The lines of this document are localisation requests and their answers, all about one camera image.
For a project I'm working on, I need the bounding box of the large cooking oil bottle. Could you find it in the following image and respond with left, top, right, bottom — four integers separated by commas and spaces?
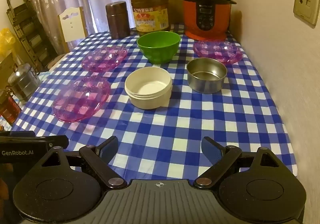
129, 0, 170, 33

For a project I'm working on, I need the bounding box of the large beige wall outlet plate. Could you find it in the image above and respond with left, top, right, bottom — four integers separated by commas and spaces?
293, 0, 318, 25

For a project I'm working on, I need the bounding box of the stainless steel bowl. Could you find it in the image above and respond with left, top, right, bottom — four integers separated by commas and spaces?
186, 57, 227, 94

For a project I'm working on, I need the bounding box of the green plastic bowl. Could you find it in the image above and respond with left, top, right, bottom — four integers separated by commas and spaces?
136, 31, 181, 64

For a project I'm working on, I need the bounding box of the red electric pressure cooker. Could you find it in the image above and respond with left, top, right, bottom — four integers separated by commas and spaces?
177, 0, 237, 41

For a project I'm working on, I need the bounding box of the black folding rack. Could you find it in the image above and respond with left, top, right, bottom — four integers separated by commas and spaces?
6, 0, 59, 70

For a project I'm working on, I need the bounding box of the blue white checkered tablecloth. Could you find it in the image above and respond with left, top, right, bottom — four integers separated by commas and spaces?
10, 23, 299, 184

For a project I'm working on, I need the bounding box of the brown cylindrical canister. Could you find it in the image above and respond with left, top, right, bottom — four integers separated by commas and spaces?
105, 1, 131, 39

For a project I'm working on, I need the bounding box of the white plastic bowl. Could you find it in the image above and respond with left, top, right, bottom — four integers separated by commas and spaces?
124, 66, 173, 110

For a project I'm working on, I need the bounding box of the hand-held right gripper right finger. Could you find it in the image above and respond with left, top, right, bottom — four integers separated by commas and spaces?
193, 136, 280, 188

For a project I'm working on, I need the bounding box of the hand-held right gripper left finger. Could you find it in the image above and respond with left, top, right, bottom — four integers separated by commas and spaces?
41, 136, 128, 188

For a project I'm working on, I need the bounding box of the yellow plastic bag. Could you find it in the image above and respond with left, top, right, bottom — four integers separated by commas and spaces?
0, 28, 17, 57

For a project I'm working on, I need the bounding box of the stainless steel steamer pot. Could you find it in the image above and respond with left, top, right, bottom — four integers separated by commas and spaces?
7, 63, 40, 102

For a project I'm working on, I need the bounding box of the pink translucent plastic plate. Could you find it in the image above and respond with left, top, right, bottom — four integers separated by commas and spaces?
81, 45, 128, 73
193, 41, 243, 65
52, 75, 112, 123

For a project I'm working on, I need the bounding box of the white wooden chair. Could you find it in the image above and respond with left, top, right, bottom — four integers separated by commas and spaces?
59, 6, 88, 52

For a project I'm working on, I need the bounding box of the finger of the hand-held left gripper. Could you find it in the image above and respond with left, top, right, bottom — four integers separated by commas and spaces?
37, 135, 69, 150

